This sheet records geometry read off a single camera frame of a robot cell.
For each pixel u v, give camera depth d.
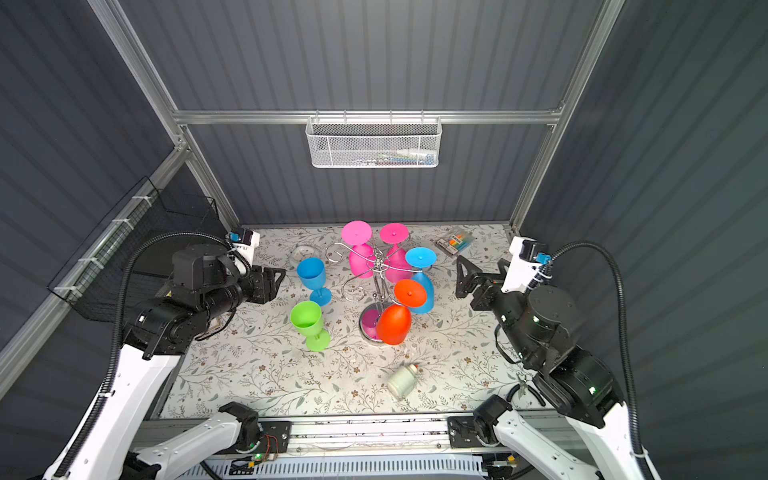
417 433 0.75
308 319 0.86
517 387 0.81
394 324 0.69
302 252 1.09
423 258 0.71
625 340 0.43
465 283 0.49
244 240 0.54
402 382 0.75
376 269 0.69
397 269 0.69
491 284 0.46
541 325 0.37
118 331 0.40
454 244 1.12
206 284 0.46
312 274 0.91
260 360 0.87
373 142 1.24
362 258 0.77
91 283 0.63
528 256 0.43
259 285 0.56
